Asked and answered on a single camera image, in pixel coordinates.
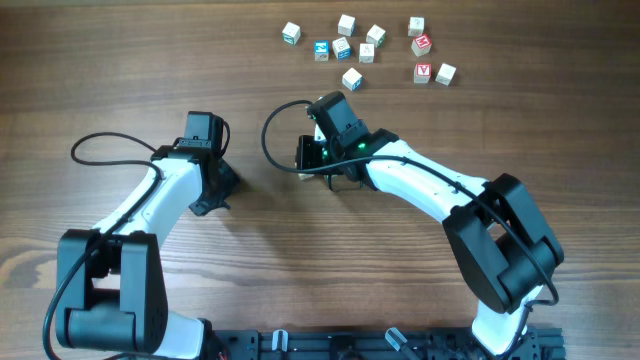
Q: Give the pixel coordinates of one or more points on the blue T wooden block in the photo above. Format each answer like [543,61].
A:
[346,25]

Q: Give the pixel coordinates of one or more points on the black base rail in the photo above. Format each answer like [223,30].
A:
[434,344]

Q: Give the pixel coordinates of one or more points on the green N wooden block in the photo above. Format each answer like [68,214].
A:
[376,35]

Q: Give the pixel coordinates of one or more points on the hammer picture wooden block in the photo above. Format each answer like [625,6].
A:
[304,177]

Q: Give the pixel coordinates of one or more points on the blue P wooden block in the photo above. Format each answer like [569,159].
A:
[352,79]

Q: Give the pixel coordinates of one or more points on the red A wooden block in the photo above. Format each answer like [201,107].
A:
[422,73]

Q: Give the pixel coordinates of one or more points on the red M wooden block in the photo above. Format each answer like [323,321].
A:
[421,45]

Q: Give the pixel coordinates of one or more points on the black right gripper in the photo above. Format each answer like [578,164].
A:
[304,157]

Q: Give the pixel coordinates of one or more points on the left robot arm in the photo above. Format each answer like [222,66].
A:
[110,289]

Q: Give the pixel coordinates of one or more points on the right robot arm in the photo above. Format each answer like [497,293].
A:
[502,243]

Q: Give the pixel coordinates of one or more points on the dark blue number block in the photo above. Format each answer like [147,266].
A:
[341,48]

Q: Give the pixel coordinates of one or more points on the yellow-sided A wooden block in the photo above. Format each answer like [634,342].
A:
[366,53]

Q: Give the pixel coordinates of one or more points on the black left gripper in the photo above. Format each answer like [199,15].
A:
[230,181]

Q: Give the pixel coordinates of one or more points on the yellow-sided far right block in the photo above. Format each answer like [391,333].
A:
[445,74]

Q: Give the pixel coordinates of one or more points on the green-sided corner wooden block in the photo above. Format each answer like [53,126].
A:
[291,33]

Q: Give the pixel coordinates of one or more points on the light blue letter block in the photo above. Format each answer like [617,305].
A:
[321,51]

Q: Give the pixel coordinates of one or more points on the number four wooden block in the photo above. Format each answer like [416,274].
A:
[416,26]

